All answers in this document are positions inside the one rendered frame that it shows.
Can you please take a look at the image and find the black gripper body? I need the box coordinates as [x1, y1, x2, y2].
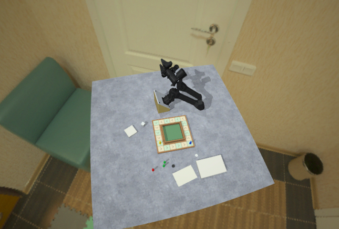
[161, 61, 175, 79]

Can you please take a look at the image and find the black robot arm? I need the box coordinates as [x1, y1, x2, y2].
[162, 65, 205, 110]

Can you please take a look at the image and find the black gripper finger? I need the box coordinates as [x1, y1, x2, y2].
[159, 64, 165, 74]
[161, 59, 168, 67]

